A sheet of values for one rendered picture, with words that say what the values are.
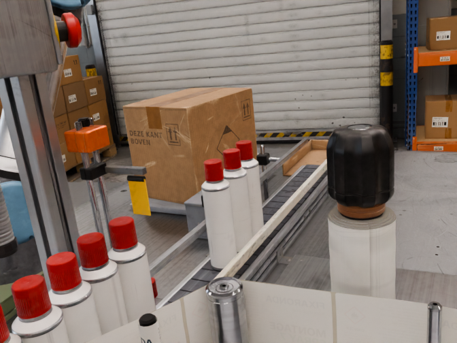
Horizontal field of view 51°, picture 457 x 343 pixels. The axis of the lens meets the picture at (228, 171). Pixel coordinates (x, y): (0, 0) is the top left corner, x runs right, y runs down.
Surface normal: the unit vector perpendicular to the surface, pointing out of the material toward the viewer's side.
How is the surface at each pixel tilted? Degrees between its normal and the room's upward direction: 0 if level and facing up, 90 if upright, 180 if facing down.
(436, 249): 0
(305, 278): 0
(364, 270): 92
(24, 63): 90
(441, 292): 0
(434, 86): 90
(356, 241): 91
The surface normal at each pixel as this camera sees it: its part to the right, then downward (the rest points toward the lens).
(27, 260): 0.66, -0.24
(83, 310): 0.70, 0.14
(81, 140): -0.45, 0.31
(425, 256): -0.10, -0.95
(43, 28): 0.47, 0.22
